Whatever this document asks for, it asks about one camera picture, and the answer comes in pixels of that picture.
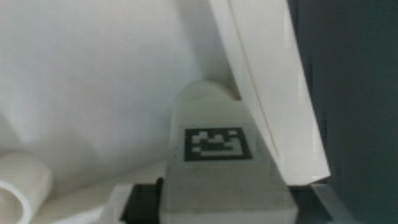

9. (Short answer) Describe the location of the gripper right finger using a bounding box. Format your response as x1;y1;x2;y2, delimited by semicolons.
289;183;358;224

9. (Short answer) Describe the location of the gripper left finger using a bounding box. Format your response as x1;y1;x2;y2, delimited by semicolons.
103;178;163;224

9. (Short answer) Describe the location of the white square tabletop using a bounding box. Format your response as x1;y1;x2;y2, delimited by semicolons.
0;0;330;224

